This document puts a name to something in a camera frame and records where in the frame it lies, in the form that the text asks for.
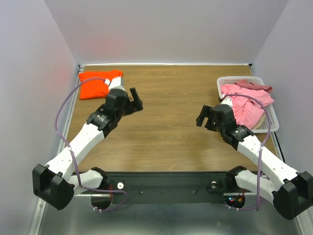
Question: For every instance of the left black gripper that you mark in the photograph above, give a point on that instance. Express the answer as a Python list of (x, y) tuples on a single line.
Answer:
[(137, 103)]

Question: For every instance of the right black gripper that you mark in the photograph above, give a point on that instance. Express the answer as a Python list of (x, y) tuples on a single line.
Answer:
[(208, 119)]

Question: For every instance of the orange t shirt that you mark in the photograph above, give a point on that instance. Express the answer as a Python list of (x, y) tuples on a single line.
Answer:
[(98, 88)]

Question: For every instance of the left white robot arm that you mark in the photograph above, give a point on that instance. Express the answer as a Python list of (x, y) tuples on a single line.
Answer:
[(59, 180)]

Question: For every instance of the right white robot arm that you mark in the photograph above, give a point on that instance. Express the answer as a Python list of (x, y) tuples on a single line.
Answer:
[(290, 191)]

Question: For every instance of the light pink t shirt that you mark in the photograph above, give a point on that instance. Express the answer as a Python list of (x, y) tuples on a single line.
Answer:
[(247, 112)]

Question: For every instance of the dusty rose t shirt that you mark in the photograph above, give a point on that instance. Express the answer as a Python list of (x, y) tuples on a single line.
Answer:
[(253, 86)]

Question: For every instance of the beige garment in basket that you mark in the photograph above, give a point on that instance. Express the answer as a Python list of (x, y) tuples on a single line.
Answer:
[(260, 122)]

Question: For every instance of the white plastic laundry basket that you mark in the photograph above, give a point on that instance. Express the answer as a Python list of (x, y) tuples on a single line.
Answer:
[(271, 121)]

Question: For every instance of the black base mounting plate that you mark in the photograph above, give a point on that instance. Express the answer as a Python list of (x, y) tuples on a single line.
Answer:
[(174, 187)]

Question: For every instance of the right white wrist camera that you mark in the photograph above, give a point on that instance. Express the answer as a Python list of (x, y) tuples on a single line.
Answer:
[(226, 100)]

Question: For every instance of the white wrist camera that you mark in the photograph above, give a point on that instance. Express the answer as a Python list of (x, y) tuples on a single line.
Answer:
[(115, 83), (226, 100)]

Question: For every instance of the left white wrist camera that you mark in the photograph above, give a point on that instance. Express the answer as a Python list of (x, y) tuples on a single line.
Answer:
[(115, 83)]

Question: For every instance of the aluminium frame rail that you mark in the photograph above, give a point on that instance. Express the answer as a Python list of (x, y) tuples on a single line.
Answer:
[(40, 207)]

